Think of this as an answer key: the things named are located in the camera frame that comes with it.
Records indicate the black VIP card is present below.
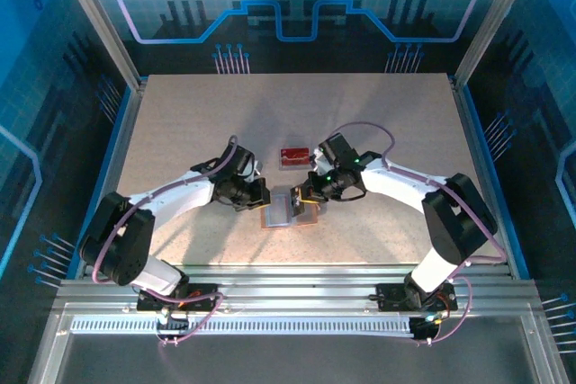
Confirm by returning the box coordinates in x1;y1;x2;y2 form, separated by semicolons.
290;185;308;219

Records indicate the tan leather card holder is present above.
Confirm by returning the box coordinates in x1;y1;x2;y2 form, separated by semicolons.
260;193;320;232

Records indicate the red VIP card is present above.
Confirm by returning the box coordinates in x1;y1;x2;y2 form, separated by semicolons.
279;147;311;165

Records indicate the clear plastic card box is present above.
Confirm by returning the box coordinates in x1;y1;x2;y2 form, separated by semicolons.
277;146;317;173

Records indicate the small black control box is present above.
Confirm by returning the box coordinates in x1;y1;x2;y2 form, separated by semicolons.
409;316;441;341

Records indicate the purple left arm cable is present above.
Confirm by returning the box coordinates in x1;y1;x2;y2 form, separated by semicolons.
91;134;239;349

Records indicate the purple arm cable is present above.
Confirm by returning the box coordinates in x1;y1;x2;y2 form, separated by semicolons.
326;121;509;348
91;134;239;349

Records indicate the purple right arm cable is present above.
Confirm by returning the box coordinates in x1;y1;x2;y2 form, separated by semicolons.
326;121;509;348

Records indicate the aluminium table frame rail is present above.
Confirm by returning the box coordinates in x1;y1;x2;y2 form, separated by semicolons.
26;263;569;384

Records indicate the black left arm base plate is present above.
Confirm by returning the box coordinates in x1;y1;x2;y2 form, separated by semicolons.
137;282;222;313

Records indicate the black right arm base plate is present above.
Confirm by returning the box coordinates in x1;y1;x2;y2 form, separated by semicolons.
375;282;459;313

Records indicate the aluminium table side rail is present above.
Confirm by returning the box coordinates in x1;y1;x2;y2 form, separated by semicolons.
448;76;518;280
71;77;148;280

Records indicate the slotted white cable duct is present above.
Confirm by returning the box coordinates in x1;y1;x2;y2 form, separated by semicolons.
70;315;415;336

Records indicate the aluminium upright post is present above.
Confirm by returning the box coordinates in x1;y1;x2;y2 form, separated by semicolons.
49;0;144;91
453;0;544;88

